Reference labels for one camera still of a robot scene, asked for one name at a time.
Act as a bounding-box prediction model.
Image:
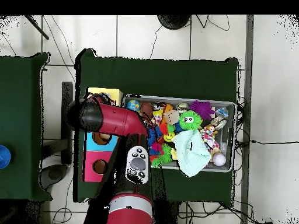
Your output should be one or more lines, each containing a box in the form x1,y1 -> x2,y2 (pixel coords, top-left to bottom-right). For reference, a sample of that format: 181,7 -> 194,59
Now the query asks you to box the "wooden box with three holes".
82,87 -> 124,183

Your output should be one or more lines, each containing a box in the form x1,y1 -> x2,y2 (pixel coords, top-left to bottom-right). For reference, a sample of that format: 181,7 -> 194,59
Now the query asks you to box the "shallow clear mesh bin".
122,94 -> 237,173

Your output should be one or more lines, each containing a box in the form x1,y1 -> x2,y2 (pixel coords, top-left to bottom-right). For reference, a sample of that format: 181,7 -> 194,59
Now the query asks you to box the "blue spiky rubber ball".
147,127 -> 162,146

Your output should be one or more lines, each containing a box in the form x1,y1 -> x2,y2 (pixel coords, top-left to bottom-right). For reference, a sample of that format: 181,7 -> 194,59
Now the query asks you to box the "small brown football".
140,101 -> 154,120

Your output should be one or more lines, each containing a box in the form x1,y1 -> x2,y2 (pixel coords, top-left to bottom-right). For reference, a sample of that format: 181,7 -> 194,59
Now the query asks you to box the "plain wooden block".
162,109 -> 180,125

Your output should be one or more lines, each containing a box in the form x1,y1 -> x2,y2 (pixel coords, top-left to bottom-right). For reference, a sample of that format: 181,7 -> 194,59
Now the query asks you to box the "small globe ball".
126,99 -> 141,112

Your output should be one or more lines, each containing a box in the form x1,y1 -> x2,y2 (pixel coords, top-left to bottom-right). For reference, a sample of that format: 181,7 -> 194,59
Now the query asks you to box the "green spiky toy with eyes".
178,110 -> 203,131

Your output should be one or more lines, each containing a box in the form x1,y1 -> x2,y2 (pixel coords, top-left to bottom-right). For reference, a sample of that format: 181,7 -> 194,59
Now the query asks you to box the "mint green knitted cloth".
171,129 -> 212,178

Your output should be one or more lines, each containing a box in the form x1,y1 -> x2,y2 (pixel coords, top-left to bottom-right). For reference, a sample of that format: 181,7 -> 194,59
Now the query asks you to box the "purple spiky rubber toy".
189,100 -> 215,121

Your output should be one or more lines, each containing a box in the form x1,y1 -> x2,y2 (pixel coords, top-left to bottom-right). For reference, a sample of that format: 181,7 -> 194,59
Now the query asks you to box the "doll in spotted dress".
200,124 -> 221,155

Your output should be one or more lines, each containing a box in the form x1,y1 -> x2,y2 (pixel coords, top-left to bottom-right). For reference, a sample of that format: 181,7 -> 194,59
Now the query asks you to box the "white baseball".
212,153 -> 227,167

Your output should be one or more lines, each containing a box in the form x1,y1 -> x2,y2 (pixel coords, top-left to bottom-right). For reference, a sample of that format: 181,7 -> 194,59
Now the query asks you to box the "black upright panel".
61,81 -> 74,165

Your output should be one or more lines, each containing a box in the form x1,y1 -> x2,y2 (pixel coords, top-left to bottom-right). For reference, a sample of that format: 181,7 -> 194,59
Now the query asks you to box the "round black stand base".
157,15 -> 191,30

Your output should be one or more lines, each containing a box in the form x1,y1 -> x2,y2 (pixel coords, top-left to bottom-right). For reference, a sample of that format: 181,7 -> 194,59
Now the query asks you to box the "grey round floor base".
39,164 -> 69,190

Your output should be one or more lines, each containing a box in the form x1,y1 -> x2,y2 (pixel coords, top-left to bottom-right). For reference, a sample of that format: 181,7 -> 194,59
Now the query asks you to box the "black rod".
24,15 -> 50,40

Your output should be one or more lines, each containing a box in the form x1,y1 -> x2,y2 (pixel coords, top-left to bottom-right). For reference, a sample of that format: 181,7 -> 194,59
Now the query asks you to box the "blue round object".
0,144 -> 12,169

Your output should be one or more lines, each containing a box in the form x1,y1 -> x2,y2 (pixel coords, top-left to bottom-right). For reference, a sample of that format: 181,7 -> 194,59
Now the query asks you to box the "thin black cable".
249,139 -> 299,145

